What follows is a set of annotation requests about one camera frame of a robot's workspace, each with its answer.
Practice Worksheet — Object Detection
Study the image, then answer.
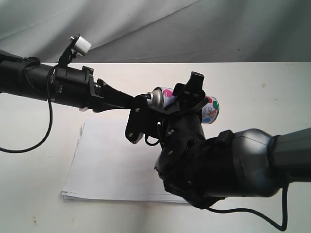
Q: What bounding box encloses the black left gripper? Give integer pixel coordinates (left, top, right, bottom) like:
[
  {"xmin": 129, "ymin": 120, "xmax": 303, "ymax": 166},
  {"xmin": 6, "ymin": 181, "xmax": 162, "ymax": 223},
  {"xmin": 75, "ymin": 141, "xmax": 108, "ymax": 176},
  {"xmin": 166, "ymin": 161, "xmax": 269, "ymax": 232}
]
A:
[{"xmin": 48, "ymin": 66, "xmax": 134, "ymax": 113}]

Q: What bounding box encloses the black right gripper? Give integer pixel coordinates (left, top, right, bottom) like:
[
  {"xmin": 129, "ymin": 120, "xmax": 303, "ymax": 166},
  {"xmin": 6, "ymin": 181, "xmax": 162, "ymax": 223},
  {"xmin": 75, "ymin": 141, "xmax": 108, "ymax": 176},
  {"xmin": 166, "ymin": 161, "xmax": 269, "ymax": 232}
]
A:
[{"xmin": 153, "ymin": 71, "xmax": 207, "ymax": 174}]

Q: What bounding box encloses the silver spray paint can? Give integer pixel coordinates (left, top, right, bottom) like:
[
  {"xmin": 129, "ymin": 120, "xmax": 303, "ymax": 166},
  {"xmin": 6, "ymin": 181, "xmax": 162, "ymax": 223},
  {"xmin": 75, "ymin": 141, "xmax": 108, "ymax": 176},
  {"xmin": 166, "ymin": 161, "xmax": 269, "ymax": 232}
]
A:
[{"xmin": 146, "ymin": 86, "xmax": 219, "ymax": 124}]

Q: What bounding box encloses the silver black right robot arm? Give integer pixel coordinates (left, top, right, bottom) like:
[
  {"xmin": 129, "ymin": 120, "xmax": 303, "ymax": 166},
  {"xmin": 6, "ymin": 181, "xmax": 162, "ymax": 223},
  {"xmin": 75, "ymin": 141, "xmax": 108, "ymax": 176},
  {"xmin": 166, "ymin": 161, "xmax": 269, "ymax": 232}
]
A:
[{"xmin": 155, "ymin": 72, "xmax": 311, "ymax": 209}]

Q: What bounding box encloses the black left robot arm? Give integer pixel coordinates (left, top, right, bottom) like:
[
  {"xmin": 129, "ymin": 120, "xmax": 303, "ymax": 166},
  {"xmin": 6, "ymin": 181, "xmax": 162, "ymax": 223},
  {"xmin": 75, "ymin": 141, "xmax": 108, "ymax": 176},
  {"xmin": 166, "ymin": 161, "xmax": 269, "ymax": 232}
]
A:
[{"xmin": 0, "ymin": 50, "xmax": 133, "ymax": 113}]

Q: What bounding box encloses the white backdrop cloth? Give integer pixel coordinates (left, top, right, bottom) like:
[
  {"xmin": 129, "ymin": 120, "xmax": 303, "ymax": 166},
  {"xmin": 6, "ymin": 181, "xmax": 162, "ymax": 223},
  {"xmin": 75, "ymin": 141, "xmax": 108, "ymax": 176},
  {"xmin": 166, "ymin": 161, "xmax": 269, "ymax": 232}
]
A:
[{"xmin": 0, "ymin": 0, "xmax": 311, "ymax": 63}]

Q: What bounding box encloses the white paper stack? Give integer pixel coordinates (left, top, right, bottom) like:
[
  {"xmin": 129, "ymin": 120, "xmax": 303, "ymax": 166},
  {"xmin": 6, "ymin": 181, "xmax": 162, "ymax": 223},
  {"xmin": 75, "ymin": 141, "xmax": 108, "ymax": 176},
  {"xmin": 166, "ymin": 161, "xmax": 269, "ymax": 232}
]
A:
[{"xmin": 61, "ymin": 118, "xmax": 185, "ymax": 203}]

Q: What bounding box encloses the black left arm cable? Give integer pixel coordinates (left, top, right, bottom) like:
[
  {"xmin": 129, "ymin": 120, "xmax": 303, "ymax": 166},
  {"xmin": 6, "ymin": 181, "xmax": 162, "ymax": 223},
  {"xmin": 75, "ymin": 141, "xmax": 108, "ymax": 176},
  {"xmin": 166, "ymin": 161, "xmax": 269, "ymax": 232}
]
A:
[{"xmin": 0, "ymin": 65, "xmax": 58, "ymax": 153}]

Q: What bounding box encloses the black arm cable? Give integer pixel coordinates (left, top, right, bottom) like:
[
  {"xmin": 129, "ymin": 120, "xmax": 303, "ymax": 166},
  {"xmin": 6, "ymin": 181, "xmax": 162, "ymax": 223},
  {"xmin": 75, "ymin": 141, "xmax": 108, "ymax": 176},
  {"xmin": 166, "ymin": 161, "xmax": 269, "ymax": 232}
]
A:
[
  {"xmin": 0, "ymin": 65, "xmax": 58, "ymax": 153},
  {"xmin": 143, "ymin": 118, "xmax": 291, "ymax": 232}
]

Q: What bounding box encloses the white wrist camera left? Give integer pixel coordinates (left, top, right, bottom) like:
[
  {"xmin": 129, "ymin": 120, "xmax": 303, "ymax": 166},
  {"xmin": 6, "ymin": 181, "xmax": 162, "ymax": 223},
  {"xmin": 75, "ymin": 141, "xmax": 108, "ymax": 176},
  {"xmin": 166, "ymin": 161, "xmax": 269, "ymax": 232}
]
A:
[{"xmin": 69, "ymin": 34, "xmax": 91, "ymax": 56}]

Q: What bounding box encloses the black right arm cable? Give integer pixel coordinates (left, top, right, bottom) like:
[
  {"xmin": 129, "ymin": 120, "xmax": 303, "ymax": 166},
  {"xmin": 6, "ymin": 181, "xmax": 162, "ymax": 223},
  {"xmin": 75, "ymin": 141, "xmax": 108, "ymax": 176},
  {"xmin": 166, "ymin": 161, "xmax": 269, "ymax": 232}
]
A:
[{"xmin": 143, "ymin": 118, "xmax": 291, "ymax": 232}]

